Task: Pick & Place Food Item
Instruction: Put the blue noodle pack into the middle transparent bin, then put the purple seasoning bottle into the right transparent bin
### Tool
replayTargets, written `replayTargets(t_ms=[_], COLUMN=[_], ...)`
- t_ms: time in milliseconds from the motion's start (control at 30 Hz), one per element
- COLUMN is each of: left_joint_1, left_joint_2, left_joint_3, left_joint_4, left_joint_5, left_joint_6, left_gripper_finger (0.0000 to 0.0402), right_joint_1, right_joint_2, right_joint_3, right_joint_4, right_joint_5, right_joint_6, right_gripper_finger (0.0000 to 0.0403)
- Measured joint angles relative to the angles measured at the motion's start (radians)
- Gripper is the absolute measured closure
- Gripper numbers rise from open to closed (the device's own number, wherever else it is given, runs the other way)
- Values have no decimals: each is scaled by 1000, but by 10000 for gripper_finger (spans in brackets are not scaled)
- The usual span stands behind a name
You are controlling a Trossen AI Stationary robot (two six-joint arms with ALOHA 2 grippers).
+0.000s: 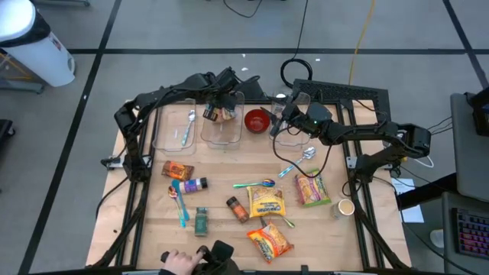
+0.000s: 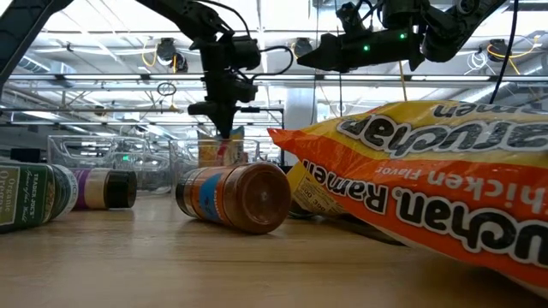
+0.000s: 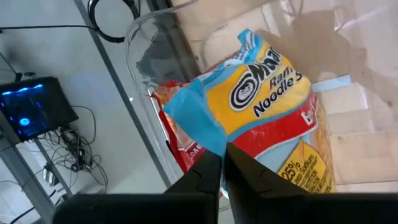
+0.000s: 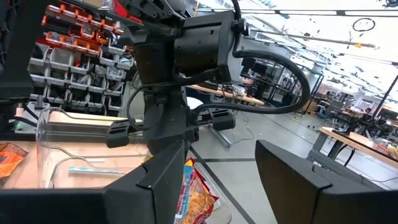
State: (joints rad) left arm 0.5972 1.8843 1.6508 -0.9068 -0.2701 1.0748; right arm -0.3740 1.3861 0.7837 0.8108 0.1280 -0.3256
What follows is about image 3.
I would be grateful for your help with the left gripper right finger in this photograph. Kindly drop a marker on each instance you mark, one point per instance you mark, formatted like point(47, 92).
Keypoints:
point(264, 202)

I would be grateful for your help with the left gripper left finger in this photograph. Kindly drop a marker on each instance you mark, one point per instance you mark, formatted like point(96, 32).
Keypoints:
point(186, 205)

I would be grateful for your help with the red roast beef ramen packet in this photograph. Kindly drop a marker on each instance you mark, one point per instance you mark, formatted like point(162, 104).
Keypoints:
point(174, 124)

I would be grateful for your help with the blue beef ramen packet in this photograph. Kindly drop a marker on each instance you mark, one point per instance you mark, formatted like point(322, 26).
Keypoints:
point(248, 102)

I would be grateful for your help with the clear plastic packet bin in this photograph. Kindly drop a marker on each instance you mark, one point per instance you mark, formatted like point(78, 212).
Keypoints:
point(357, 140)

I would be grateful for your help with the grey metal leg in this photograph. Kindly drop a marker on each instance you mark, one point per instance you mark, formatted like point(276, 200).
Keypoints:
point(28, 183)

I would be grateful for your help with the black computer tower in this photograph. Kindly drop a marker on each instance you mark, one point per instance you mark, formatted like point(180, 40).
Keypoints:
point(31, 109)

